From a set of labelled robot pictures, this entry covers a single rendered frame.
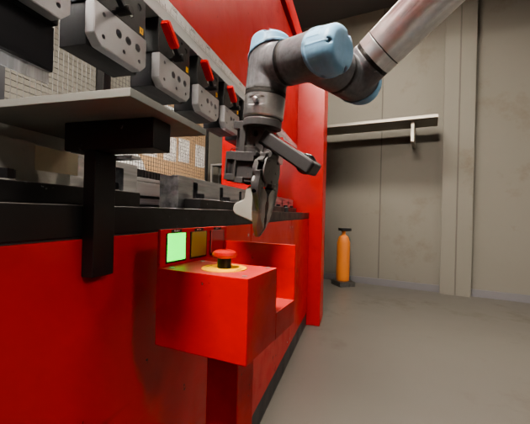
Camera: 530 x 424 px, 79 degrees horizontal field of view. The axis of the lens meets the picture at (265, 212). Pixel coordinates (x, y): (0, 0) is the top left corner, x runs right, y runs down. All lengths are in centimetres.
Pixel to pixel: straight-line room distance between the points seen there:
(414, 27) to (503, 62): 399
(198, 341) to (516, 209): 404
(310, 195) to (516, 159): 251
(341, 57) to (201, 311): 43
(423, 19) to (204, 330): 58
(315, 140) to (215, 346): 224
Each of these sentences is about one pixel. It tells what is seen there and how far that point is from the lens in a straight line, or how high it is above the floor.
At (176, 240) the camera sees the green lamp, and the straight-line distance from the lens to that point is 56.
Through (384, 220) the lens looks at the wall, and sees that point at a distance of 428.
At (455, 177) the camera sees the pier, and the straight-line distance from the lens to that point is 420.
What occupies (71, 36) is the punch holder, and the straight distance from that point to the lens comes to 78.
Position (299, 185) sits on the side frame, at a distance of 258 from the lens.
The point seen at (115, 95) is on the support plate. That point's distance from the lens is 40.
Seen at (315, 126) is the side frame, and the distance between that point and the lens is 264.
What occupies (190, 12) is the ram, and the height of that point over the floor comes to 144.
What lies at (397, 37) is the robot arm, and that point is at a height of 116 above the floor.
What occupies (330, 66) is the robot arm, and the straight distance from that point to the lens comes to 54.
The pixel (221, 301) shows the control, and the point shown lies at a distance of 48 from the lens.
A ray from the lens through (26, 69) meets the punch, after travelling 68.
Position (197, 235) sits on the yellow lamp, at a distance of 60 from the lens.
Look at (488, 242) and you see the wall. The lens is 430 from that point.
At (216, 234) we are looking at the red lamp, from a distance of 65.
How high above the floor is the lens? 87
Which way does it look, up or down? level
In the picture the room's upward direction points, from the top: 1 degrees clockwise
